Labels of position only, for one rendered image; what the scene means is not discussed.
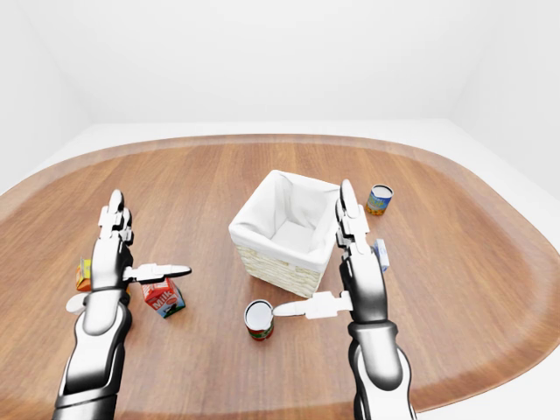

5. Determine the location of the red milk carton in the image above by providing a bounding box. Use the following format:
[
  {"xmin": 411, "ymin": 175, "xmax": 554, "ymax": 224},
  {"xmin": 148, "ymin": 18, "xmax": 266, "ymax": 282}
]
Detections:
[{"xmin": 140, "ymin": 276, "xmax": 186, "ymax": 319}]

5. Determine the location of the white blue small box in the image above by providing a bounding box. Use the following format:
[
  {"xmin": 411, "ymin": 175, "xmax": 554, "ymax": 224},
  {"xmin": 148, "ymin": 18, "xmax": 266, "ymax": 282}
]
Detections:
[{"xmin": 371, "ymin": 238, "xmax": 391, "ymax": 274}]

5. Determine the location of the orange juice carton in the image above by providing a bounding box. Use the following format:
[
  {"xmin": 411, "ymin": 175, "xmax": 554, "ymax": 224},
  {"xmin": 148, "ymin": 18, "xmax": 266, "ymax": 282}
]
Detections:
[{"xmin": 75, "ymin": 257, "xmax": 94, "ymax": 292}]

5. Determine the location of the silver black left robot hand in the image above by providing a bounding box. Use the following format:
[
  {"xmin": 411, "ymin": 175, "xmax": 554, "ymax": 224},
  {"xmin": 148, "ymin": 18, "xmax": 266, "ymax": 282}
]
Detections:
[{"xmin": 89, "ymin": 189, "xmax": 193, "ymax": 293}]

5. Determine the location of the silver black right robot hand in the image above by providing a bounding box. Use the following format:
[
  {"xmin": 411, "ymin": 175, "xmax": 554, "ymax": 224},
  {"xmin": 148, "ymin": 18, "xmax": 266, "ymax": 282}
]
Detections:
[{"xmin": 272, "ymin": 178, "xmax": 389, "ymax": 326}]

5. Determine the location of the blue yellow tin can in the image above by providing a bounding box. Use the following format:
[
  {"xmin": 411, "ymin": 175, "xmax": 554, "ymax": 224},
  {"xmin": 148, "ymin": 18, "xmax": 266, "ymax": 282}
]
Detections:
[{"xmin": 366, "ymin": 184, "xmax": 395, "ymax": 217}]

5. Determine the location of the red label tin can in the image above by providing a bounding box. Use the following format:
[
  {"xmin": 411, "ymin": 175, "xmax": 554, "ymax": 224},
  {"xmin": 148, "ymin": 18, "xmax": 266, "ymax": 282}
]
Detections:
[{"xmin": 243, "ymin": 299, "xmax": 276, "ymax": 342}]

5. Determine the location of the white lined wicker basket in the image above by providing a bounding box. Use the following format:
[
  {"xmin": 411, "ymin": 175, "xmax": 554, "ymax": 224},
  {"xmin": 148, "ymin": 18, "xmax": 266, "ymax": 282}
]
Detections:
[{"xmin": 227, "ymin": 169, "xmax": 342, "ymax": 299}]

